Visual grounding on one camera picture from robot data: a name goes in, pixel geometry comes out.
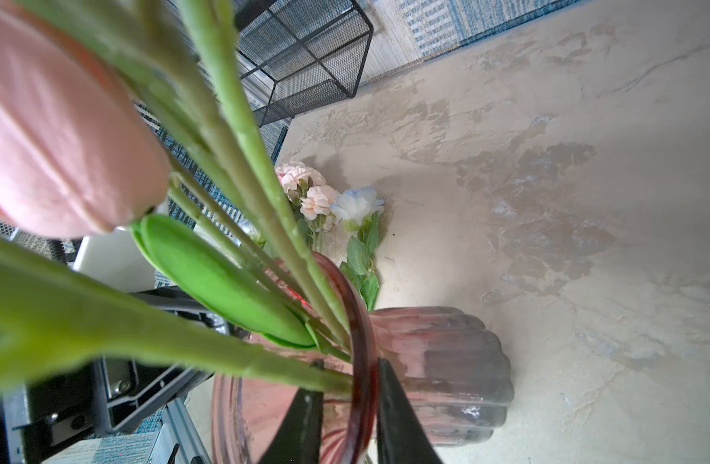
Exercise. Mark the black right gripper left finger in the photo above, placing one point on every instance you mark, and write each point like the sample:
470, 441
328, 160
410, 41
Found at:
298, 439

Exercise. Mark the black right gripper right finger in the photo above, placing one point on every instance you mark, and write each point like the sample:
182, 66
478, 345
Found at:
400, 436

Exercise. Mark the red ribbed glass vase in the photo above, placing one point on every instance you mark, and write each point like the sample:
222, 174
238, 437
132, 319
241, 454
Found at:
451, 367

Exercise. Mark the cream double rose stem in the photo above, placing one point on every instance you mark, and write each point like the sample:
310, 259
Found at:
310, 198

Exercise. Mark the pink tulip stem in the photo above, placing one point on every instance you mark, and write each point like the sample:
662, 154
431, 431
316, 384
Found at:
77, 160

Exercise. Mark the pink single rose stem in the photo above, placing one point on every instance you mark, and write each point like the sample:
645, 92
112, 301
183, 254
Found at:
210, 24

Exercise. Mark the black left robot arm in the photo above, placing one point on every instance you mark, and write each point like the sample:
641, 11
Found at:
104, 397

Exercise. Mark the white rose stem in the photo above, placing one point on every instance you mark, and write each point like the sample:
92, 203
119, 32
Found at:
359, 211

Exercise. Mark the black wire mesh shelf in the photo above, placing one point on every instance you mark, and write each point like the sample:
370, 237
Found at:
296, 56

